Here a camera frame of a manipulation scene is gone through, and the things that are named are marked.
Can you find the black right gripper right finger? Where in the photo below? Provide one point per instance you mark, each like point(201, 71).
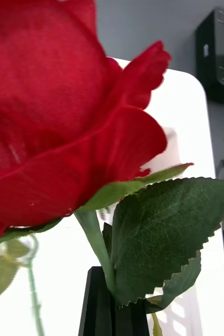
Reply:
point(131, 323)

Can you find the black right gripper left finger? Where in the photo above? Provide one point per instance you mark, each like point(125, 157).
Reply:
point(96, 309)

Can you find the small red rose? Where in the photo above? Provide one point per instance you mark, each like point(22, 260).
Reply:
point(51, 105)

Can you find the loose green leaf twig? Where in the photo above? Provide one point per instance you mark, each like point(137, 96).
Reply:
point(1, 273)

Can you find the black cabinet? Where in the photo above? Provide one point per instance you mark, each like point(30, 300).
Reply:
point(216, 52)

